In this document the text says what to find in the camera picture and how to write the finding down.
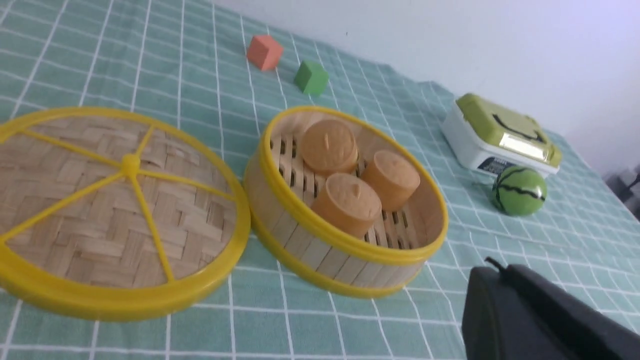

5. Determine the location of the tan steamed bun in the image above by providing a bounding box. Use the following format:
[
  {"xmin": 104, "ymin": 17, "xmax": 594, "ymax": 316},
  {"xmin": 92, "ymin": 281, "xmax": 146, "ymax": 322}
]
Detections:
[
  {"xmin": 298, "ymin": 119, "xmax": 359, "ymax": 178},
  {"xmin": 310, "ymin": 173, "xmax": 382, "ymax": 239},
  {"xmin": 360, "ymin": 150, "xmax": 421, "ymax": 212}
]

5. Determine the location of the green toy watermelon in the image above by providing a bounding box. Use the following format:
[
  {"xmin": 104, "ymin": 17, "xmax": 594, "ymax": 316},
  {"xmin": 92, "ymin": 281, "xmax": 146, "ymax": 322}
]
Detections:
[{"xmin": 491, "ymin": 166, "xmax": 547, "ymax": 217}]

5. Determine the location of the tan steamed bun right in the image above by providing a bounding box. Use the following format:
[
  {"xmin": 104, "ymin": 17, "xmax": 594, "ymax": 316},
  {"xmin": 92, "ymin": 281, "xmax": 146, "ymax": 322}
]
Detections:
[{"xmin": 360, "ymin": 150, "xmax": 421, "ymax": 212}]

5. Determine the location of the orange cube block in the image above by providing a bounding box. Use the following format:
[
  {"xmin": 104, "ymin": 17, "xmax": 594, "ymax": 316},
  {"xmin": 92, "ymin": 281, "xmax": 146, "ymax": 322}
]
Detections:
[{"xmin": 246, "ymin": 34, "xmax": 284, "ymax": 72}]

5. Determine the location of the green cube block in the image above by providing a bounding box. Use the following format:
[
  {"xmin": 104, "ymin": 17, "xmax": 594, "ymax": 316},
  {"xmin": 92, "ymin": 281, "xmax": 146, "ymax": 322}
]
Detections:
[{"xmin": 294, "ymin": 60, "xmax": 329, "ymax": 97}]

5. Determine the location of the yellow bamboo steamer basket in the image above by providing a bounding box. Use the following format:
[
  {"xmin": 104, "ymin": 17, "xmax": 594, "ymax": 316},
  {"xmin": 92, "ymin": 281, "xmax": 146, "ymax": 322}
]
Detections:
[{"xmin": 244, "ymin": 105, "xmax": 450, "ymax": 298}]

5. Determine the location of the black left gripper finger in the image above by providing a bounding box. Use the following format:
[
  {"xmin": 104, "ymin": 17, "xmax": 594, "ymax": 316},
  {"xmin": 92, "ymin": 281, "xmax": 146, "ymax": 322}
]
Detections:
[{"xmin": 461, "ymin": 257, "xmax": 640, "ymax": 360}]

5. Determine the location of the yellow bamboo steamer lid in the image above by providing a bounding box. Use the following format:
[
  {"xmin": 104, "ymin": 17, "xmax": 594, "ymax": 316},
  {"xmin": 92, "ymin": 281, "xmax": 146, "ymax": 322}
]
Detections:
[{"xmin": 1, "ymin": 107, "xmax": 250, "ymax": 322}]

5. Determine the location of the tan steamed bun front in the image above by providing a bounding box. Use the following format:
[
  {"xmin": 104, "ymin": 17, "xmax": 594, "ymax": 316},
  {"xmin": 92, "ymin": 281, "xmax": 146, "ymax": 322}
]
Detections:
[{"xmin": 310, "ymin": 173, "xmax": 382, "ymax": 239}]

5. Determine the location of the tan steamed bun back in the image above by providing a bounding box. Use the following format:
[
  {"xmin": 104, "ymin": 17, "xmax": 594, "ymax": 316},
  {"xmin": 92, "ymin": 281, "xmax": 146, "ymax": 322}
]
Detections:
[{"xmin": 298, "ymin": 119, "xmax": 359, "ymax": 178}]

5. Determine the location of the green checkered tablecloth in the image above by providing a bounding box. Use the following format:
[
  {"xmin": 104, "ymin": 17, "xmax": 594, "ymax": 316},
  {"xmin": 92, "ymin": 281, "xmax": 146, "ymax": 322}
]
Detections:
[{"xmin": 1, "ymin": 0, "xmax": 639, "ymax": 360}]

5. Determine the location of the white box with green lid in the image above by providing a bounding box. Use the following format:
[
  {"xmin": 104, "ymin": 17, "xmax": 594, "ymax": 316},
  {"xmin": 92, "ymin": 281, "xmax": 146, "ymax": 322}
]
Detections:
[{"xmin": 441, "ymin": 93, "xmax": 563, "ymax": 178}]

